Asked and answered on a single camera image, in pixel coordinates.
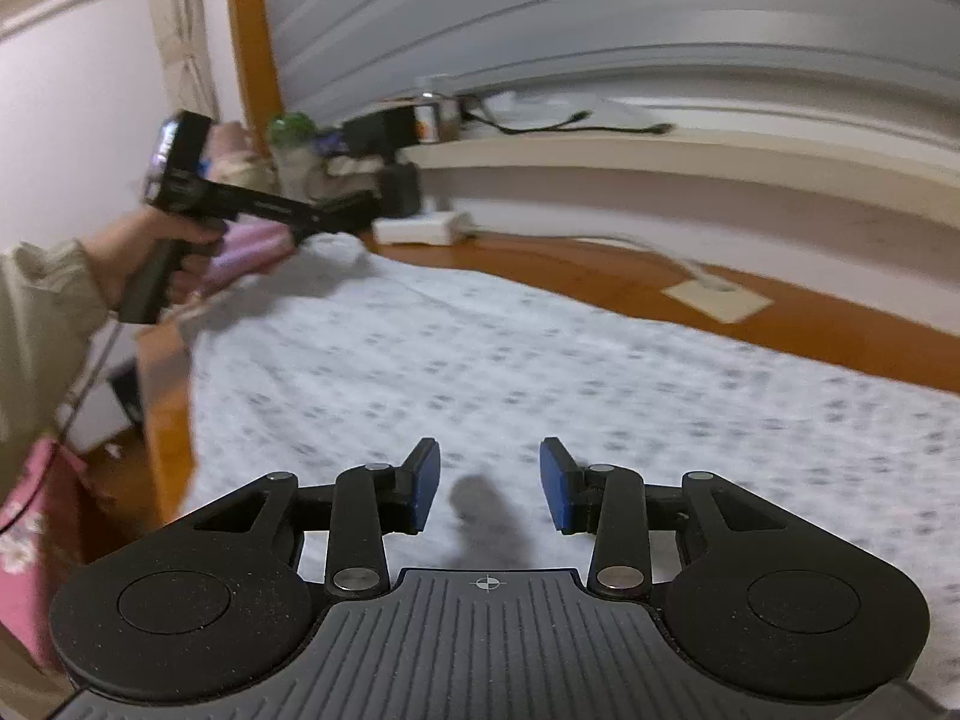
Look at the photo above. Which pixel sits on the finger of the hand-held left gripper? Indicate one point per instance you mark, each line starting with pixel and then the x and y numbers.
pixel 337 214

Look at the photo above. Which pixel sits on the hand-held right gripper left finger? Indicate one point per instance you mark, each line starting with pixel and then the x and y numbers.
pixel 427 484

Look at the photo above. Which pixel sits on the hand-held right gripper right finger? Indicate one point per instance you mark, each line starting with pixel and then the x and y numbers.
pixel 553 484

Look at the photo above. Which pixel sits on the white patterned pajama pants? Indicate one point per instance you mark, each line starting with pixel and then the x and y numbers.
pixel 525 360

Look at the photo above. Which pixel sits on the person's left hand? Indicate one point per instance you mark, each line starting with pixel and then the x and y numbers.
pixel 112 255

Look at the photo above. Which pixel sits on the black plug adapter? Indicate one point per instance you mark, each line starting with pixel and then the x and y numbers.
pixel 401 189

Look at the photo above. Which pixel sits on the green-lid bottle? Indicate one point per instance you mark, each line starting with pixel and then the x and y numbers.
pixel 291 154

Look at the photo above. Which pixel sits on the white power strip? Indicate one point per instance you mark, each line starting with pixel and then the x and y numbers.
pixel 424 229

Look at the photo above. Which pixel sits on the black power adapter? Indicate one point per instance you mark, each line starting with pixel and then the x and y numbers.
pixel 379 131

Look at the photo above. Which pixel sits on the pink tissue pack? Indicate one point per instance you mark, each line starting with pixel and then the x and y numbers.
pixel 251 251

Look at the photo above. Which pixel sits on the clear bottle with orange label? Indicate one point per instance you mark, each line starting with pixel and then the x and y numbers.
pixel 437 116

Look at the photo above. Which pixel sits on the beige curtain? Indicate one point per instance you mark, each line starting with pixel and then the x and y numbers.
pixel 184 22

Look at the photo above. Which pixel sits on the beige paper note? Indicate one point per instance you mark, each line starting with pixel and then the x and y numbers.
pixel 716 301

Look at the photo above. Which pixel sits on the grey window blind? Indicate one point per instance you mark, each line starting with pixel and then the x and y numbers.
pixel 600 15

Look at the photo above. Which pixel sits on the beige window sill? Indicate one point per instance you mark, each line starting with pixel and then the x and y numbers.
pixel 675 165

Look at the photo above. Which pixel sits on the wooden window frame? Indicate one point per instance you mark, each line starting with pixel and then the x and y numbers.
pixel 251 37

